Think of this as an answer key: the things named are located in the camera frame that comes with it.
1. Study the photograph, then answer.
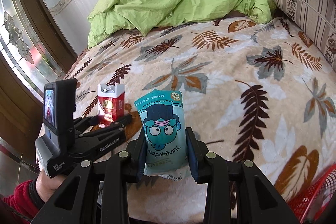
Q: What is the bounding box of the red cigarette pack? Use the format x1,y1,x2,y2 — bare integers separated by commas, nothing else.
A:
97,84,125,126

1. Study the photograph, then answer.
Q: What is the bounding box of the teal cartoon tissue pack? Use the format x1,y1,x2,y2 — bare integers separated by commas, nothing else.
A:
135,89,190,181

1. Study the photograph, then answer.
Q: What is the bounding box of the red left sleeve forearm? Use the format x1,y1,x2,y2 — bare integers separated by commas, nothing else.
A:
1,179,45,224

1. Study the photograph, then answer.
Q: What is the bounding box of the red plastic trash basket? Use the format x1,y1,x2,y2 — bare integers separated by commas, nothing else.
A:
288,164,335,223

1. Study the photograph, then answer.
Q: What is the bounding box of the left hand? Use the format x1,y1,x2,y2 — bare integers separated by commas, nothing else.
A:
35,170,66,202

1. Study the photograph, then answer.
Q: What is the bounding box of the leaf pattern bed blanket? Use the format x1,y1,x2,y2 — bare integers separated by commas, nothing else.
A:
39,15,336,224

